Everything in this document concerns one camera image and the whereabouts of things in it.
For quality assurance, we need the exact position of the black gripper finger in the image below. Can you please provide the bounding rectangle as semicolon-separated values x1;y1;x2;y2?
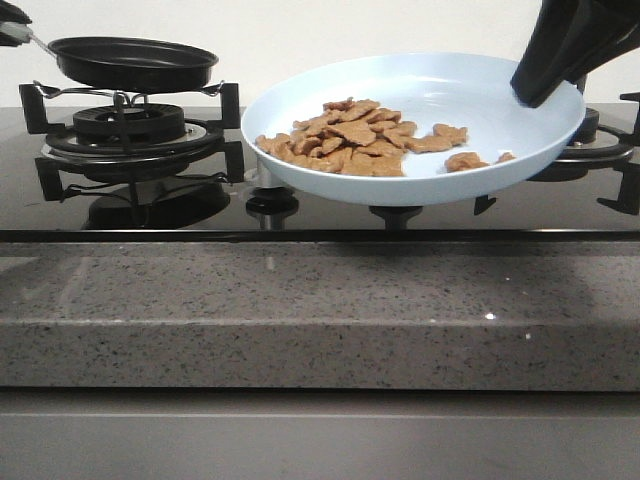
511;0;639;107
0;35;20;47
0;2;32;24

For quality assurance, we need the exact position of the black pan with green handle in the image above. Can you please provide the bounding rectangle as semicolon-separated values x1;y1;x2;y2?
39;37;218;94

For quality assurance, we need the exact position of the light blue plate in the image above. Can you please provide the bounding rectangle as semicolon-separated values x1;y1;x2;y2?
240;51;587;207

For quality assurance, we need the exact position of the pile of brown meat slices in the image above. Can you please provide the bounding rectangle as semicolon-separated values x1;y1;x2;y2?
255;97;517;178

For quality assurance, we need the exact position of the black glass gas cooktop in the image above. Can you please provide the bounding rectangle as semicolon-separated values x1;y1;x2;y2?
1;103;639;243

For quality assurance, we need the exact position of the black burner with pan support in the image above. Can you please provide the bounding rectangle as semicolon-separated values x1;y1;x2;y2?
19;81;240;175

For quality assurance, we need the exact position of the silver stove knob left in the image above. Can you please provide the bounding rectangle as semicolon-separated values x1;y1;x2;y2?
244;166;295;192

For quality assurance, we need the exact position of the grey cabinet front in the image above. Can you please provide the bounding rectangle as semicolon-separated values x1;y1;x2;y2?
1;389;639;479

